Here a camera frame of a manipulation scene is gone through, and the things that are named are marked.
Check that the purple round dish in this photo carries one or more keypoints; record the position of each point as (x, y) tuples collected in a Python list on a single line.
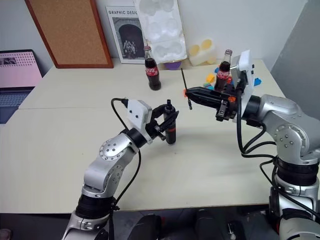
[(172, 65)]

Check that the long dark metal bit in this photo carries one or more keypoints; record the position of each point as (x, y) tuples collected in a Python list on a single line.
[(185, 81)]

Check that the cork board wooden frame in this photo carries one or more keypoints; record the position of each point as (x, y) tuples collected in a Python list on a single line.
[(70, 32)]

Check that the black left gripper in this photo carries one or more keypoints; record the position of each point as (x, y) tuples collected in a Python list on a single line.
[(154, 128)]

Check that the white foam block yellow discs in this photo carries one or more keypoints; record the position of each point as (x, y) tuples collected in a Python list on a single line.
[(201, 53)]

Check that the white moulded foam packaging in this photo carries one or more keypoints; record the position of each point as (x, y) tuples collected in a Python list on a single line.
[(162, 30)]

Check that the dark rounded shape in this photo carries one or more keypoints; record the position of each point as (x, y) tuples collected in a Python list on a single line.
[(207, 225), (145, 227)]

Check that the yellow toy block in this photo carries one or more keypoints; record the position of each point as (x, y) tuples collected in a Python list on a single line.
[(210, 78)]

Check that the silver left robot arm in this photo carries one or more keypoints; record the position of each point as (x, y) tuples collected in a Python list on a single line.
[(110, 160)]

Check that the glass cola bottle red label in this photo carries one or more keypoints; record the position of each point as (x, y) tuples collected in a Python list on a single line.
[(152, 77), (222, 75)]

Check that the blue toy block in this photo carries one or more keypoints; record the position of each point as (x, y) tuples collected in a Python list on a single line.
[(257, 82)]

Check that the graphic design poster book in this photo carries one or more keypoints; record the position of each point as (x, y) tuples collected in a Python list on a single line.
[(127, 37)]

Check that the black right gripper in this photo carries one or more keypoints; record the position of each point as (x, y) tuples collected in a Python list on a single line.
[(231, 106)]

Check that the small orange toy block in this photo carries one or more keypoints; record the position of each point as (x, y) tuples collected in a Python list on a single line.
[(185, 93)]

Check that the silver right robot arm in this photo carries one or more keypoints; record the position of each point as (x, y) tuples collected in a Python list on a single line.
[(282, 112)]

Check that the open laptop computer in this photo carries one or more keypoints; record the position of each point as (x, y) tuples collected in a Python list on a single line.
[(15, 75)]

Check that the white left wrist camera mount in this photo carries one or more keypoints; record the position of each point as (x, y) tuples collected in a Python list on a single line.
[(136, 112)]

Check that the cyan and orange toy block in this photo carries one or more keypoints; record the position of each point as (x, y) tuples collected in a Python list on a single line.
[(208, 86)]

